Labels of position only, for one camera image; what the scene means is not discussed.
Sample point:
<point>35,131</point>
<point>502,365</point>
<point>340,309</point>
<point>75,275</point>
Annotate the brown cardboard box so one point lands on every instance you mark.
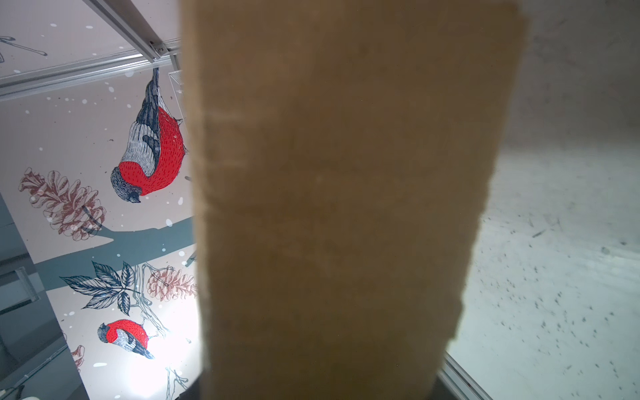
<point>342,153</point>

